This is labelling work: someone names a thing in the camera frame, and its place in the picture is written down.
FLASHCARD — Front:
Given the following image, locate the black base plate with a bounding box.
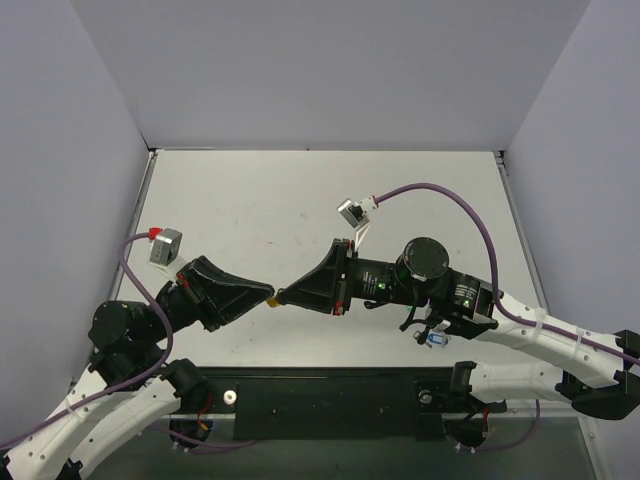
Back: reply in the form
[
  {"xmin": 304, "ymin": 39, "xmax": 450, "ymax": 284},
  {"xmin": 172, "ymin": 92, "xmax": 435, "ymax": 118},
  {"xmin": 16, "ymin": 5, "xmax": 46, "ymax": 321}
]
[{"xmin": 178, "ymin": 367, "xmax": 507, "ymax": 441}]

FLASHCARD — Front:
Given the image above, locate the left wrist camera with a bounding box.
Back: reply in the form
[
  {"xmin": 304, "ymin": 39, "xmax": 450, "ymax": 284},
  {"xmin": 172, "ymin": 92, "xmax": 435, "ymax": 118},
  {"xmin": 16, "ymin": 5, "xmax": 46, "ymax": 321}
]
[{"xmin": 148, "ymin": 227, "xmax": 183, "ymax": 268}]

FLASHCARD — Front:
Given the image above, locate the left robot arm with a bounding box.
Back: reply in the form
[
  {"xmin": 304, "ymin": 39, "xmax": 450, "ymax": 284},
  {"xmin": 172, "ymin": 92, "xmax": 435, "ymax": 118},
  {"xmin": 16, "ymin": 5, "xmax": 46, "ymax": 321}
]
[{"xmin": 1, "ymin": 256, "xmax": 274, "ymax": 479}]

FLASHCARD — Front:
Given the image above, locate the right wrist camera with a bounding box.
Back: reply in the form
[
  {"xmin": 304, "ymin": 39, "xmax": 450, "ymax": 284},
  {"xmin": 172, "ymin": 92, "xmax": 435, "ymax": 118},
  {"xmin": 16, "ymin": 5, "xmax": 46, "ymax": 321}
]
[{"xmin": 337, "ymin": 196, "xmax": 378, "ymax": 251}]

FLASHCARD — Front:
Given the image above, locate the blue key tag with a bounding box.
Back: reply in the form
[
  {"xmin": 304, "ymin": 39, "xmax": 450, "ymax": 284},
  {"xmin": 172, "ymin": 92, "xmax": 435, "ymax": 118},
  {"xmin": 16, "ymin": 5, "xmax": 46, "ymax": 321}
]
[{"xmin": 427, "ymin": 332, "xmax": 450, "ymax": 348}]

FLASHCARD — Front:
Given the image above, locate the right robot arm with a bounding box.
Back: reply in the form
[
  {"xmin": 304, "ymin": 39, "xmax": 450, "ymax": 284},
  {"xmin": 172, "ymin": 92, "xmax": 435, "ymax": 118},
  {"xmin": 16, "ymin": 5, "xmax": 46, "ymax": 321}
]
[{"xmin": 275, "ymin": 237, "xmax": 639, "ymax": 420}]

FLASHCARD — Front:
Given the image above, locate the aluminium frame rail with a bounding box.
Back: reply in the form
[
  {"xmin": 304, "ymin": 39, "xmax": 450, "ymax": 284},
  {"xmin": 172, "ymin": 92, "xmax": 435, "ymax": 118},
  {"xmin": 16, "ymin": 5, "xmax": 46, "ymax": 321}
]
[{"xmin": 493, "ymin": 150, "xmax": 548, "ymax": 309}]

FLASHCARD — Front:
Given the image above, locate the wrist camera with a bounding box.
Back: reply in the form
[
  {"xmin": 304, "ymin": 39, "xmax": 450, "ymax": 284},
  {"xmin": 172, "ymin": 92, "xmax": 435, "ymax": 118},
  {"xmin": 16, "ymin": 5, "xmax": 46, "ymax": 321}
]
[
  {"xmin": 337, "ymin": 196, "xmax": 378, "ymax": 251},
  {"xmin": 148, "ymin": 227, "xmax": 183, "ymax": 268}
]

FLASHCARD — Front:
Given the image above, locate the silver key with blue tag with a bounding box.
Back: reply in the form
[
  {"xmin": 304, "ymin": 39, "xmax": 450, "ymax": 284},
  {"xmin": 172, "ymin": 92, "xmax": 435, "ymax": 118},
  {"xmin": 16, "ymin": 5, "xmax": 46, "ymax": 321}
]
[{"xmin": 413, "ymin": 331, "xmax": 429, "ymax": 347}]

